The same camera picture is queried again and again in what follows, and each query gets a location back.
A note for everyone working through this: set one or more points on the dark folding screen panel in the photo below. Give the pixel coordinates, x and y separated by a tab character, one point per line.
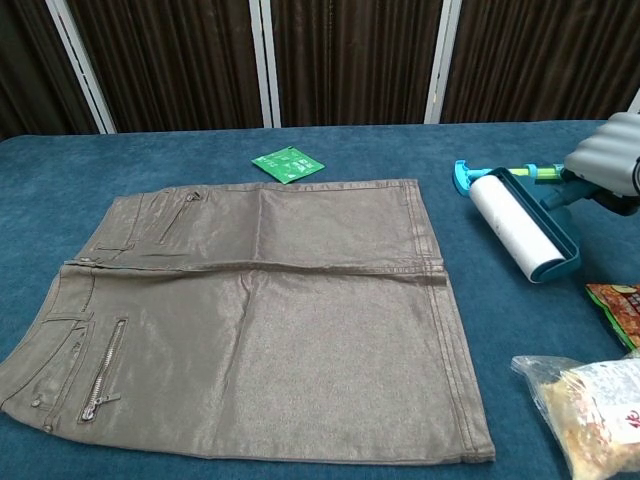
350	60
30	65
540	55
175	60

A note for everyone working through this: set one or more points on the green sachet packet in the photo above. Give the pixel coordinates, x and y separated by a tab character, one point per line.
287	164

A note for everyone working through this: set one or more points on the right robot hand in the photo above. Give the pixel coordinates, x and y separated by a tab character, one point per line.
607	155

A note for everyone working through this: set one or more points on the blue white lint roller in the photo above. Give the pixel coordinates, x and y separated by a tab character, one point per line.
510	225

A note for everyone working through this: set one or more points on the orange green snack bag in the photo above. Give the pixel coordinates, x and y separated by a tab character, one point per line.
620	310

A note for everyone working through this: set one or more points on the blue table cloth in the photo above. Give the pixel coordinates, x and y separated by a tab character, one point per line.
500	350

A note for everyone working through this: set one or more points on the clear bag of food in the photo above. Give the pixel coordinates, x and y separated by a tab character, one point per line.
585	415

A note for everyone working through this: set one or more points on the brown zippered skirt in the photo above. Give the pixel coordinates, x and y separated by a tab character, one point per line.
300	325

